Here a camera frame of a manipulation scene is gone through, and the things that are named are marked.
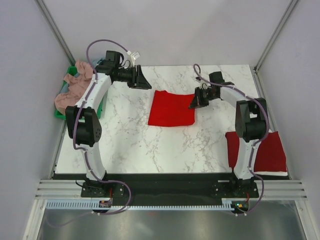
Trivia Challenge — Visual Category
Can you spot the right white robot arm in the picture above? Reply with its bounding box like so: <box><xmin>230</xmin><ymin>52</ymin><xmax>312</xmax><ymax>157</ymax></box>
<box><xmin>189</xmin><ymin>71</ymin><xmax>269</xmax><ymax>197</ymax></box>

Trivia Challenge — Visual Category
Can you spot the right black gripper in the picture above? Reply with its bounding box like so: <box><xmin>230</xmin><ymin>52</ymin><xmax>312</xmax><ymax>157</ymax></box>
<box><xmin>189</xmin><ymin>86</ymin><xmax>217</xmax><ymax>110</ymax></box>

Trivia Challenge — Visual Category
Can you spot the pink t shirt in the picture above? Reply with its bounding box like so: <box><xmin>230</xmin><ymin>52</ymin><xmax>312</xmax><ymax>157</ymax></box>
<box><xmin>54</xmin><ymin>60</ymin><xmax>93</xmax><ymax>116</ymax></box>

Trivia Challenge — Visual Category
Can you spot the aluminium frame rail front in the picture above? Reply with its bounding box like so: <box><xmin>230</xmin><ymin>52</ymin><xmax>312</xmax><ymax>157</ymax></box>
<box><xmin>35</xmin><ymin>180</ymin><xmax>307</xmax><ymax>200</ymax></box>

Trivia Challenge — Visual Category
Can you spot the folded dark red t shirt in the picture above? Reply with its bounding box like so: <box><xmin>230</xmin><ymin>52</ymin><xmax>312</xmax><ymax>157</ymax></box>
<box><xmin>225</xmin><ymin>131</ymin><xmax>288</xmax><ymax>177</ymax></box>

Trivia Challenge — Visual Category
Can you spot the green plastic bin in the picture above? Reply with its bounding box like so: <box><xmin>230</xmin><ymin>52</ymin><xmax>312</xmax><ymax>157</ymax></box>
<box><xmin>54</xmin><ymin>66</ymin><xmax>105</xmax><ymax>120</ymax></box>

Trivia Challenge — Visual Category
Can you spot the aluminium corner post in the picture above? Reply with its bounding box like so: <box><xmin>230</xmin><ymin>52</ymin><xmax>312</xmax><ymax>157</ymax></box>
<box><xmin>252</xmin><ymin>0</ymin><xmax>301</xmax><ymax>73</ymax></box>
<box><xmin>34</xmin><ymin>0</ymin><xmax>76</xmax><ymax>65</ymax></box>

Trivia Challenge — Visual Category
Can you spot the bright red t shirt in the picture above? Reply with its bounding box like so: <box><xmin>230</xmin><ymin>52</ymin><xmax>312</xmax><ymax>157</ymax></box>
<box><xmin>148</xmin><ymin>90</ymin><xmax>195</xmax><ymax>127</ymax></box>

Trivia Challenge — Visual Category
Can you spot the white slotted cable duct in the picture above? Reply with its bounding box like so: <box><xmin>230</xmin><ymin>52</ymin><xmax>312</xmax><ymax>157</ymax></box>
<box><xmin>45</xmin><ymin>199</ymin><xmax>235</xmax><ymax>211</ymax></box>

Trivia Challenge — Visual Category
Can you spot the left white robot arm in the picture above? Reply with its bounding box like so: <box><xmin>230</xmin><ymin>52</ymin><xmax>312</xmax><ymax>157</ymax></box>
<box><xmin>65</xmin><ymin>50</ymin><xmax>152</xmax><ymax>197</ymax></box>

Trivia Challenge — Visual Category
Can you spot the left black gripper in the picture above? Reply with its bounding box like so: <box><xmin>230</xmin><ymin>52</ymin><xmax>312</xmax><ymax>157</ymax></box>
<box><xmin>115</xmin><ymin>66</ymin><xmax>152</xmax><ymax>91</ymax></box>

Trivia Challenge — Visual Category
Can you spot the left aluminium corner post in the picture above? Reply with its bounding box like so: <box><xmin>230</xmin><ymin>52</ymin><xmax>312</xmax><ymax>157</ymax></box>
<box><xmin>34</xmin><ymin>0</ymin><xmax>76</xmax><ymax>65</ymax></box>

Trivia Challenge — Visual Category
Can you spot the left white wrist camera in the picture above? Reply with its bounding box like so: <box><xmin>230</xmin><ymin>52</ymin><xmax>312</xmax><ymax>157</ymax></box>
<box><xmin>126</xmin><ymin>50</ymin><xmax>141</xmax><ymax>62</ymax></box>

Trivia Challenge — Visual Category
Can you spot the right aluminium corner post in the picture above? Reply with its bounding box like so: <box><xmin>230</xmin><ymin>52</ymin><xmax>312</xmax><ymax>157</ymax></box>
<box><xmin>252</xmin><ymin>0</ymin><xmax>301</xmax><ymax>73</ymax></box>

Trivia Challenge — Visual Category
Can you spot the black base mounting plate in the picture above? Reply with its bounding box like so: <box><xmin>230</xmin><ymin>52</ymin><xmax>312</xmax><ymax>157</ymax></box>
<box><xmin>80</xmin><ymin>172</ymin><xmax>259</xmax><ymax>207</ymax></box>

